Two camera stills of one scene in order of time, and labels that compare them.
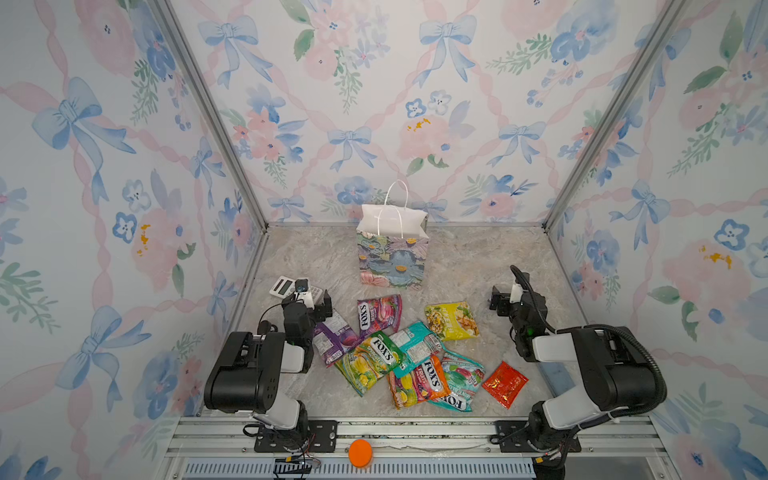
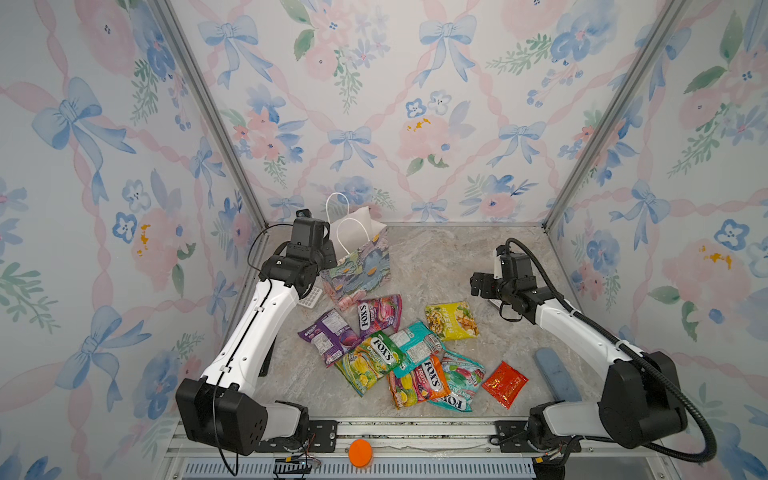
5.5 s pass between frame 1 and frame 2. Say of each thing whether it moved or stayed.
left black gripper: moved
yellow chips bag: stayed
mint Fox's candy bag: stayed
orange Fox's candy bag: stayed
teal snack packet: stayed
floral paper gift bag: moved
